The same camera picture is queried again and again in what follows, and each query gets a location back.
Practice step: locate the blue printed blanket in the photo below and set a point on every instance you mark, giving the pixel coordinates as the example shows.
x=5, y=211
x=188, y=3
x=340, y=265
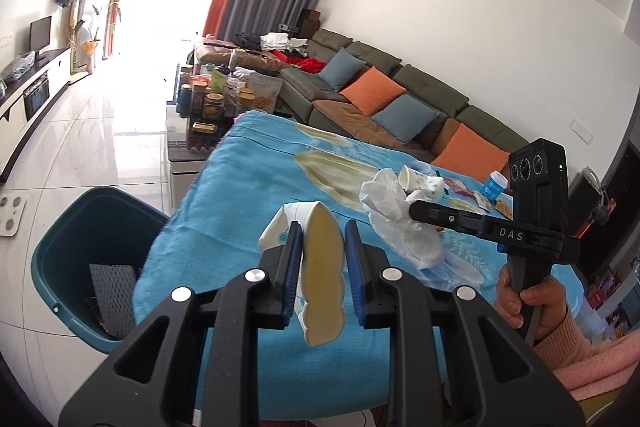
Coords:
x=260, y=177

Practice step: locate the brown box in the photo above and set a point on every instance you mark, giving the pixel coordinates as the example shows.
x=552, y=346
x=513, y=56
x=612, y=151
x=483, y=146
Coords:
x=310, y=22

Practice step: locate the small white wrapper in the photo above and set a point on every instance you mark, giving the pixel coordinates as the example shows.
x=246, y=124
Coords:
x=482, y=203

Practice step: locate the orange packet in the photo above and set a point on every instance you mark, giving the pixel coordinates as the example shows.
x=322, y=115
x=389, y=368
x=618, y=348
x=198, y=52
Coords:
x=502, y=210

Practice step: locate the white plastic bag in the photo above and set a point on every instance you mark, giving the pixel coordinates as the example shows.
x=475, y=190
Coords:
x=395, y=212

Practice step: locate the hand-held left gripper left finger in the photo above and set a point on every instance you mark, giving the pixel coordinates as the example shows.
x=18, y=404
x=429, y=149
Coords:
x=292, y=267

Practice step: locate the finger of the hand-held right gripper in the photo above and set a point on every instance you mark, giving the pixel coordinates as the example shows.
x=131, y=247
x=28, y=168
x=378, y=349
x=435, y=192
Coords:
x=450, y=218

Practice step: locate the black bag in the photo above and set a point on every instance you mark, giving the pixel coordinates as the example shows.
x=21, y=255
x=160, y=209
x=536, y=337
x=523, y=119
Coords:
x=248, y=40

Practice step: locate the person's right forearm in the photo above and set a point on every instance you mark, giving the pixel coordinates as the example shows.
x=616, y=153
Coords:
x=575, y=347

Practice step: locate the crushed white paper cup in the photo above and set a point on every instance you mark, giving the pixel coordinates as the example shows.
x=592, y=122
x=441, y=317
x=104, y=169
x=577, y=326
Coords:
x=322, y=267

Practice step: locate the white foam fruit net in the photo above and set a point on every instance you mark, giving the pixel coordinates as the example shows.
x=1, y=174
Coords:
x=112, y=297

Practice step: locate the blue paper cup white lid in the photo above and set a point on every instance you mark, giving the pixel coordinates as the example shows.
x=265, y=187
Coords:
x=495, y=186

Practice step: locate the pink packet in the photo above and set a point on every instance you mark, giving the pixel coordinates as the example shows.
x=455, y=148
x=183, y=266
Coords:
x=457, y=187

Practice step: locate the group of jars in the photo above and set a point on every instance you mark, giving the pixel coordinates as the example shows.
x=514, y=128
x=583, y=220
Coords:
x=212, y=107

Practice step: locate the blue pillow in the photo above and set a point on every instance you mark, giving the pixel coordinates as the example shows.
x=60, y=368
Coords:
x=342, y=69
x=406, y=119

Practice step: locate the small grey device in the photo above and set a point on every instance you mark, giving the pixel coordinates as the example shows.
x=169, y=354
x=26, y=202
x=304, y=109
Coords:
x=288, y=27

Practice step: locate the white clothes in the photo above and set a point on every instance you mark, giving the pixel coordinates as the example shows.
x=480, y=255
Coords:
x=282, y=43

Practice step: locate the red cloth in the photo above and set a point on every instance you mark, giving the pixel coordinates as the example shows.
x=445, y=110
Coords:
x=310, y=64

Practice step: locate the orange pillow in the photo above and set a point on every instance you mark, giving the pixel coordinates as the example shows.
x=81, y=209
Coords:
x=470, y=149
x=372, y=91

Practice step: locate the beige snack bag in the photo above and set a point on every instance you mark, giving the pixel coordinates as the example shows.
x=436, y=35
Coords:
x=264, y=92

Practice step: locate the dark furniture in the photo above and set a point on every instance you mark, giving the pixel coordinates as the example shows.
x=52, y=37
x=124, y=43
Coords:
x=620, y=217

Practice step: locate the white paper cup blue dots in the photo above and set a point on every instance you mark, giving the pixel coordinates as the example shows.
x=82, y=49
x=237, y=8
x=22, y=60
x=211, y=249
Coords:
x=425, y=182

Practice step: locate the white bathroom scale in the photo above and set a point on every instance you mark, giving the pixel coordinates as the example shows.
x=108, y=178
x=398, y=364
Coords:
x=11, y=217

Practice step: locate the clear plastic bag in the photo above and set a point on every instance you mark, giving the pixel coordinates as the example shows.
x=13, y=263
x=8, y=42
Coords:
x=17, y=66

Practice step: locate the teal trash bin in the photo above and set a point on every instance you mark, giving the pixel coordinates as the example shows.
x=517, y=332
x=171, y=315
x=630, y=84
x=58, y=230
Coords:
x=75, y=227

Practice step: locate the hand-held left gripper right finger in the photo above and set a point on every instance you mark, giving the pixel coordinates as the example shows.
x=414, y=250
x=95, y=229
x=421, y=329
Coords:
x=354, y=267

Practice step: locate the white TV cabinet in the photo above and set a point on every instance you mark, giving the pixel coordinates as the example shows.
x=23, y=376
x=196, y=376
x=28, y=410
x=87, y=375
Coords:
x=50, y=77

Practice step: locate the tall green potted plant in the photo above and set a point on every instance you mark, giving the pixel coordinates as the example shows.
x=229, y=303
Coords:
x=90, y=52

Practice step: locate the person's right hand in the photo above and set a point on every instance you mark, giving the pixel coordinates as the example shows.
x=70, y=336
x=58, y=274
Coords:
x=552, y=302

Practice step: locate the black monitor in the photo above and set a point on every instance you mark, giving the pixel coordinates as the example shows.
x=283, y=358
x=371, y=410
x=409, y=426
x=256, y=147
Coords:
x=40, y=34

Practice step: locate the white wall plate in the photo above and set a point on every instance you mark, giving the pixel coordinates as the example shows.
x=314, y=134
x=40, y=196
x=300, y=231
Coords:
x=582, y=131

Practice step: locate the green sofa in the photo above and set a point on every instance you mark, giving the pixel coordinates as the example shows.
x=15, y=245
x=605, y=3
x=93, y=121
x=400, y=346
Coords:
x=450, y=97

